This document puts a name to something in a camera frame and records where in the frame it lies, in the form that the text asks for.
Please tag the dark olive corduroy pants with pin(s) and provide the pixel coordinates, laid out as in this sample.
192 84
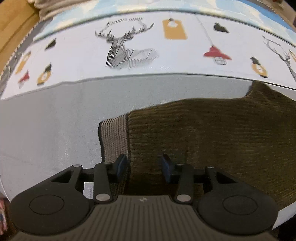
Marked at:
251 138

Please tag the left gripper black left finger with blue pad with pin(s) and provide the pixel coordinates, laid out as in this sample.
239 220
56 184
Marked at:
109 179

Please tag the cream folded blanket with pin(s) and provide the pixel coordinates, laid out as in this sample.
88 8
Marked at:
50 8

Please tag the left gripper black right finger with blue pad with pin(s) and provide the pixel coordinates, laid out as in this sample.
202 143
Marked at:
183 180

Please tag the wooden bed frame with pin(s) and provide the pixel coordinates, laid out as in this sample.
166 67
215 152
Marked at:
17 18

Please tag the grey printed bed sheet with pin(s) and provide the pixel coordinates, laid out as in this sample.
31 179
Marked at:
59 89

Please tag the blue white patterned sheet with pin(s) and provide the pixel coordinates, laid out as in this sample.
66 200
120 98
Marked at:
253 14

